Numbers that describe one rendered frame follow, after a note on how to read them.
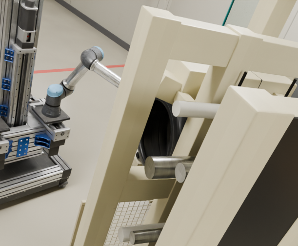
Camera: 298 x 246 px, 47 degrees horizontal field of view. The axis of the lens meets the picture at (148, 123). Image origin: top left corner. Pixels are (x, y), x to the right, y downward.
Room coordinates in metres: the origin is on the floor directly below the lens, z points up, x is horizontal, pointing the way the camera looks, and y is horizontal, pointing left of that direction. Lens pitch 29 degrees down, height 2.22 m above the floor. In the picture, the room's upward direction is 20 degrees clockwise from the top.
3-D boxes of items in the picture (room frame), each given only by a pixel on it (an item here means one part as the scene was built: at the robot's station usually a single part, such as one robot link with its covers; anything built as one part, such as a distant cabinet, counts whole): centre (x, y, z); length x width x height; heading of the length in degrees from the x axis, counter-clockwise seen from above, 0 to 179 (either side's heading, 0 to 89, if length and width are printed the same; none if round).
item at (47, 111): (2.31, 0.76, 0.77); 0.15 x 0.15 x 0.10
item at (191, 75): (1.55, -0.28, 1.71); 0.61 x 0.25 x 0.15; 122
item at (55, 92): (2.32, 0.76, 0.88); 0.13 x 0.12 x 0.14; 169
